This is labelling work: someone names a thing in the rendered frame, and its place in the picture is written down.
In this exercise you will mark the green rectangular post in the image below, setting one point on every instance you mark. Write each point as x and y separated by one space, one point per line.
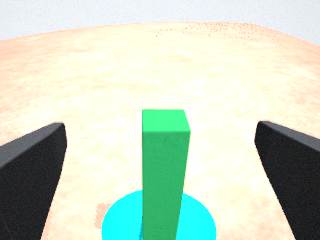
166 140

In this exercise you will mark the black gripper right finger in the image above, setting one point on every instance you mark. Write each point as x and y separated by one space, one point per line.
291 161

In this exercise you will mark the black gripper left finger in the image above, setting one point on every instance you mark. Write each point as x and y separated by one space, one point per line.
30 169

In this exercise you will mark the cyan circle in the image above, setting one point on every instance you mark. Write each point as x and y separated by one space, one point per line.
125 222

